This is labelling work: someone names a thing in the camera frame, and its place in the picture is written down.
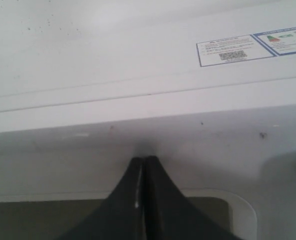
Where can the white microwave oven body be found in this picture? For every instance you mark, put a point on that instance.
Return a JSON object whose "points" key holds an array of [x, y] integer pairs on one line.
{"points": [[65, 62]]}

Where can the blue energy label sticker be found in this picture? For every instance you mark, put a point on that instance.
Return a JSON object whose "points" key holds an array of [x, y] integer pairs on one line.
{"points": [[281, 42]]}

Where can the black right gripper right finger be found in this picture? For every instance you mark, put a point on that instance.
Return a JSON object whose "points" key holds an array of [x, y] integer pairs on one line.
{"points": [[168, 213]]}

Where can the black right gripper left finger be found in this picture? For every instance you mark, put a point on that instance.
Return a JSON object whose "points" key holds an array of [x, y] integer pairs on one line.
{"points": [[119, 217]]}

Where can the white microwave door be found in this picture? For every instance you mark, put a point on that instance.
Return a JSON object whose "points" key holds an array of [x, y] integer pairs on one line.
{"points": [[233, 164]]}

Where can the white blue warning sticker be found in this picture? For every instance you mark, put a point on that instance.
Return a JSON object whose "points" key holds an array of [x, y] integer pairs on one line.
{"points": [[231, 50]]}

